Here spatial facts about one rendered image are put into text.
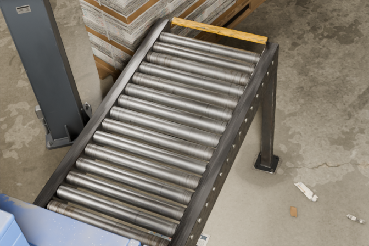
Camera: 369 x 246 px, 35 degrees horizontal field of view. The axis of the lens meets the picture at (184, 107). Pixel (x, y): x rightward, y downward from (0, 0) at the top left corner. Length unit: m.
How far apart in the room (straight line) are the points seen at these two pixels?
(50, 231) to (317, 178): 2.08
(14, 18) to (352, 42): 2.01
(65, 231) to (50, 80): 1.91
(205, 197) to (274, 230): 0.91
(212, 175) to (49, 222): 1.01
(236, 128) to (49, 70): 1.11
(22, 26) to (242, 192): 1.30
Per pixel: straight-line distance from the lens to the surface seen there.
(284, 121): 3.22
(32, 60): 2.85
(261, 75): 2.33
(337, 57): 3.59
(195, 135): 2.14
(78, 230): 1.08
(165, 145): 2.14
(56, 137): 3.25
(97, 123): 2.23
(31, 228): 1.11
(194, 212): 1.95
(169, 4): 3.11
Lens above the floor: 2.46
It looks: 48 degrees down
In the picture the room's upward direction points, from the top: 7 degrees counter-clockwise
